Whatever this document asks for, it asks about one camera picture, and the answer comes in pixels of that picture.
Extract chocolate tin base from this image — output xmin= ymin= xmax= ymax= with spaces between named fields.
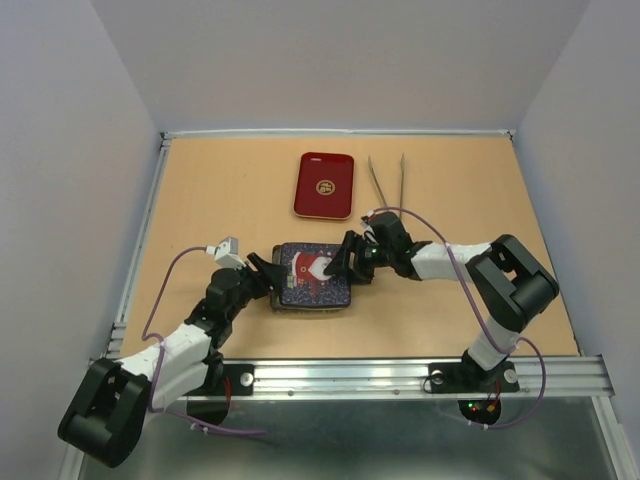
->
xmin=269 ymin=244 xmax=351 ymax=318

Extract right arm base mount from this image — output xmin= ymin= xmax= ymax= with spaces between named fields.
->
xmin=422 ymin=355 xmax=520 ymax=426

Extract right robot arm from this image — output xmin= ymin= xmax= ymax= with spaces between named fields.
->
xmin=325 ymin=207 xmax=559 ymax=390

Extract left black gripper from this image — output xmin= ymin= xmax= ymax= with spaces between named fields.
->
xmin=226 ymin=253 xmax=287 ymax=322

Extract gold tin lid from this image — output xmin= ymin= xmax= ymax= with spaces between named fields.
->
xmin=277 ymin=241 xmax=353 ymax=309

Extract metal front plate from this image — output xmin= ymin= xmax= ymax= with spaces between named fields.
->
xmin=59 ymin=394 xmax=626 ymax=480

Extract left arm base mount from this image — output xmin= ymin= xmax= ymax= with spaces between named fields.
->
xmin=186 ymin=353 xmax=255 ymax=426

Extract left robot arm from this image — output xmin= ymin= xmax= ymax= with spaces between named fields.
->
xmin=57 ymin=246 xmax=286 ymax=468

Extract red lacquer tray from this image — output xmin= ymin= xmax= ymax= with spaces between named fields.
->
xmin=293 ymin=152 xmax=355 ymax=221

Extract aluminium mounting rail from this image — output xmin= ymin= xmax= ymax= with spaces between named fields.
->
xmin=222 ymin=356 xmax=614 ymax=401

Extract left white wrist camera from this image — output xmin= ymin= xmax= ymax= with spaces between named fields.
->
xmin=205 ymin=236 xmax=246 ymax=270

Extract steel serving tongs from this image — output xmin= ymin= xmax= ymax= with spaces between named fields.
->
xmin=367 ymin=153 xmax=406 ymax=208

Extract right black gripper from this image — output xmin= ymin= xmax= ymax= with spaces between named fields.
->
xmin=321 ymin=230 xmax=393 ymax=285

